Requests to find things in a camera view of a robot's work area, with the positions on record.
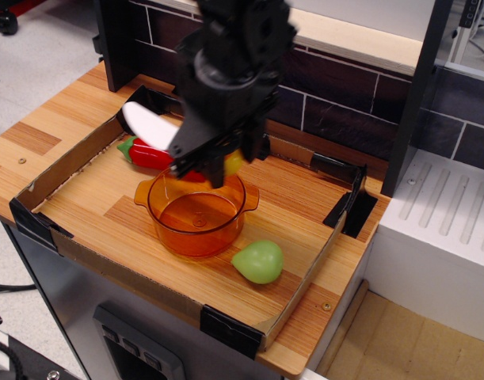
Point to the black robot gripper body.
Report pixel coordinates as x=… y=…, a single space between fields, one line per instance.
x=229 y=69

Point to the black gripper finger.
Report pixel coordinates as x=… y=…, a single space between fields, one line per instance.
x=253 y=138
x=205 y=156

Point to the toy knife yellow handle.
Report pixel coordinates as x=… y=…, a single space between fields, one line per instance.
x=154 y=130

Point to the orange transparent plastic pot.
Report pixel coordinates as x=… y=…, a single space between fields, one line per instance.
x=194 y=219

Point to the cardboard fence with black tape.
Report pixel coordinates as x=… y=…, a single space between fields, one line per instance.
x=83 y=208

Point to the red toy chili pepper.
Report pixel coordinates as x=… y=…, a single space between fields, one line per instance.
x=137 y=152

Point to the green toy pear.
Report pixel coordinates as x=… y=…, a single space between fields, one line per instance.
x=260 y=262

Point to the white toy sink drainboard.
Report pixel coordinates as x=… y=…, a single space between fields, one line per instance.
x=428 y=250

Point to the grey oven control panel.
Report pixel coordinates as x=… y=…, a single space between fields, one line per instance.
x=133 y=354

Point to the black vertical post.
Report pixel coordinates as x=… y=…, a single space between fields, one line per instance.
x=404 y=145

